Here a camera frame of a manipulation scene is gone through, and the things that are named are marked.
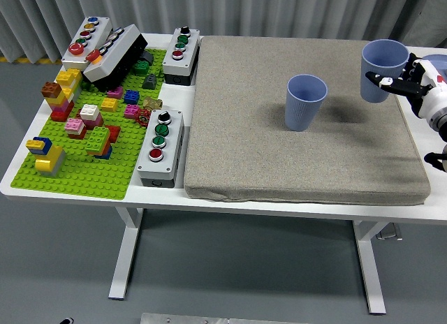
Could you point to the magenta brick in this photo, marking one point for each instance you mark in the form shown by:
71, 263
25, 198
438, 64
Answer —
115, 92
132, 111

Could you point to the white control box black base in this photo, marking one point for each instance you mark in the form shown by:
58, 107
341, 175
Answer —
115, 55

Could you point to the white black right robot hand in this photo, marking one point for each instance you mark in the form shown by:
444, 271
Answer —
431, 93

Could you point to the grey pleated curtain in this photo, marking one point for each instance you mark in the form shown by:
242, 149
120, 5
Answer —
244, 9

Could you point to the yellow white brick tower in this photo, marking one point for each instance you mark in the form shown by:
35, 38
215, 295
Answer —
68, 77

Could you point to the blue plate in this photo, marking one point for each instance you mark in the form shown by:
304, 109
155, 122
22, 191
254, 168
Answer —
438, 57

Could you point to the yellow black floor tape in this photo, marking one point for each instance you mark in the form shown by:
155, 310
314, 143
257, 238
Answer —
31, 60

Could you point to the brown yellow pink red brick tower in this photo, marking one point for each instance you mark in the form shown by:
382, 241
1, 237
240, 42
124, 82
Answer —
57, 104

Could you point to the grey metal bracket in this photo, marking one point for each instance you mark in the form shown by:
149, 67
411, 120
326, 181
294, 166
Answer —
389, 233

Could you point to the blue ribbed plastic cup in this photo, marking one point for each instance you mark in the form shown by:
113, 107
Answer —
380, 55
300, 111

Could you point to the white table leg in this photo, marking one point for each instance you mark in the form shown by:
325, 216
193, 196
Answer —
122, 261
370, 268

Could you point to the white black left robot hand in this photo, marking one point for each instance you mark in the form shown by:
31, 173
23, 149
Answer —
67, 320

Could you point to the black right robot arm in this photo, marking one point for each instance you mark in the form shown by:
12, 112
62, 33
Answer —
440, 125

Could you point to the brass valve red handwheel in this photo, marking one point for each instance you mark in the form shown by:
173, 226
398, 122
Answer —
152, 103

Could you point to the blue yellow grey brick stack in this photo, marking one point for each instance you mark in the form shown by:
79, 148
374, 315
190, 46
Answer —
49, 160

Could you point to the dark green brick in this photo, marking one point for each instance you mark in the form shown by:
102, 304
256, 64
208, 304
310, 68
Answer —
141, 67

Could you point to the white five-button control box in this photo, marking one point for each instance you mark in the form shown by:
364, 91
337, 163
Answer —
81, 42

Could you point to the grey-brown fabric mat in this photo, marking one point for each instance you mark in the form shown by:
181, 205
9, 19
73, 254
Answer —
262, 146

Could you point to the grey sloped brick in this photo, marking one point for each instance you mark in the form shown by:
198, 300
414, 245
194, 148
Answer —
149, 82

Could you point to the grey four-button control box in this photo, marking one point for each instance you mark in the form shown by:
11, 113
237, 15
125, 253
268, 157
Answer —
173, 142
188, 55

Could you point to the green brick baseplate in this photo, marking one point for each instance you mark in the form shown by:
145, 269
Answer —
87, 177

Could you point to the grey metal plate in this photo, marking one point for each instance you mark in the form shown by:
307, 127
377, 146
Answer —
181, 318

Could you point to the green orange blue brick stack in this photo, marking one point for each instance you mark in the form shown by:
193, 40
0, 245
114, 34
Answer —
97, 139

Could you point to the pink white red brick stack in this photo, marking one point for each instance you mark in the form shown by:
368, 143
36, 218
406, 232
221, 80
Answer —
74, 125

